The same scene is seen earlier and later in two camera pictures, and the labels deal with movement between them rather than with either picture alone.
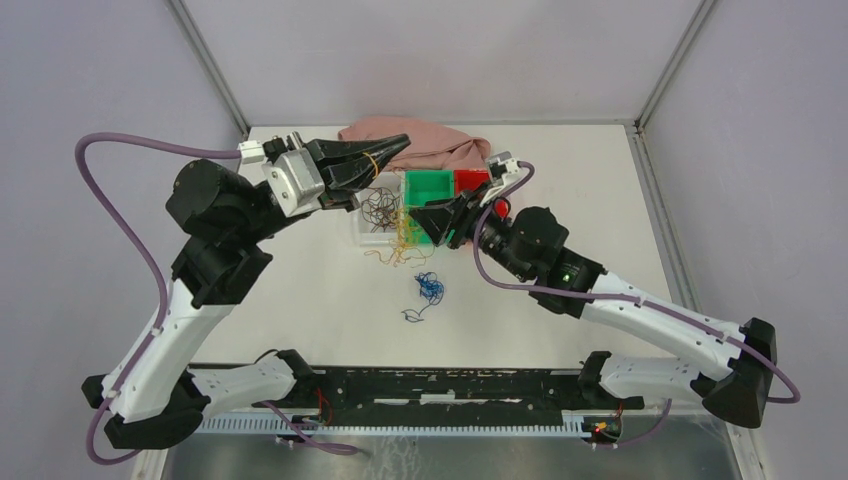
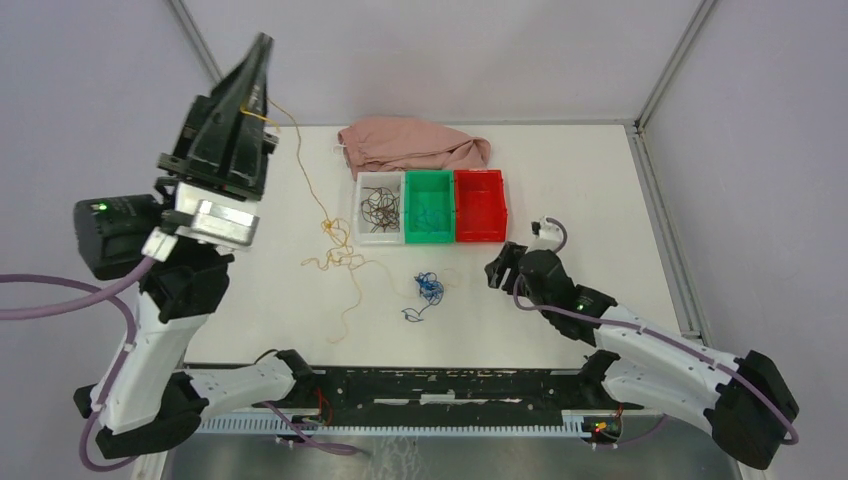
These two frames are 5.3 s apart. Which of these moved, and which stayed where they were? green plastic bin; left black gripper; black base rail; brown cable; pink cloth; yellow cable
Moved: left black gripper; yellow cable
Stayed: green plastic bin; pink cloth; black base rail; brown cable
